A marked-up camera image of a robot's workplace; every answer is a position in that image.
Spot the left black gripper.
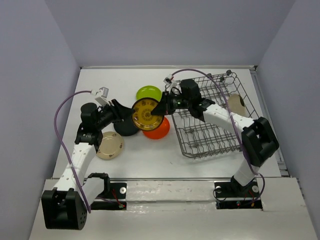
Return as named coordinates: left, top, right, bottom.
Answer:
left=96, top=99, right=136, bottom=130

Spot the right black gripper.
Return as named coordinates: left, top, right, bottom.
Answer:
left=152, top=90, right=192, bottom=115

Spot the brown yellow patterned plate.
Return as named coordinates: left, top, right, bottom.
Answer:
left=131, top=97, right=165, bottom=132

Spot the cream plate with black blot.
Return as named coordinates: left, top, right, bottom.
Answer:
left=227, top=94, right=247, bottom=117

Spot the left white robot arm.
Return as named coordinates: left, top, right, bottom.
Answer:
left=41, top=99, right=134, bottom=230

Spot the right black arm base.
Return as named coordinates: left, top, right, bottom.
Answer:
left=212, top=181, right=263, bottom=210

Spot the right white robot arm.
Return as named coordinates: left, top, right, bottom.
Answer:
left=151, top=79, right=280, bottom=196

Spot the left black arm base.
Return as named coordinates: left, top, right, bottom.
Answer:
left=91, top=182, right=127, bottom=211

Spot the orange plate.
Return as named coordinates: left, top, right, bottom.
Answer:
left=142, top=117, right=171, bottom=140

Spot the lime green plate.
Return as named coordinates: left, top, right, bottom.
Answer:
left=136, top=85, right=162, bottom=102

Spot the cream plate with floral marks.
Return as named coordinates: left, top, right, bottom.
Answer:
left=96, top=131, right=124, bottom=160

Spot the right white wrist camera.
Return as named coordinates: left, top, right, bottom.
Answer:
left=163, top=74, right=179, bottom=95

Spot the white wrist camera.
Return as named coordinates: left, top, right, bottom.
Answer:
left=163, top=74, right=179, bottom=95
left=90, top=87, right=109, bottom=106

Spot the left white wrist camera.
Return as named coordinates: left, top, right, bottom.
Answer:
left=90, top=87, right=109, bottom=106

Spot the grey wire dish rack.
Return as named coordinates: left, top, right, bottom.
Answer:
left=171, top=69, right=261, bottom=159

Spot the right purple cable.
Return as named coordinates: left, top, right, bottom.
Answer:
left=172, top=68, right=266, bottom=207

